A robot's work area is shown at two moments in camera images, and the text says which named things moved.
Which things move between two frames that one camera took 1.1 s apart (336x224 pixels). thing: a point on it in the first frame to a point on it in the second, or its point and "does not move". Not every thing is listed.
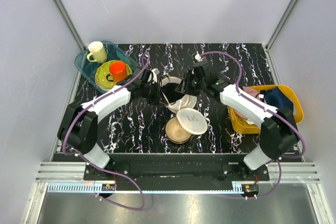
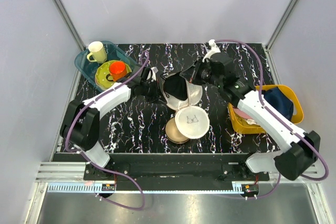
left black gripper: [158, 97] does not move
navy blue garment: [276, 98] does not move
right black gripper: [184, 87] to [189, 73]
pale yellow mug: [98, 53] does not move
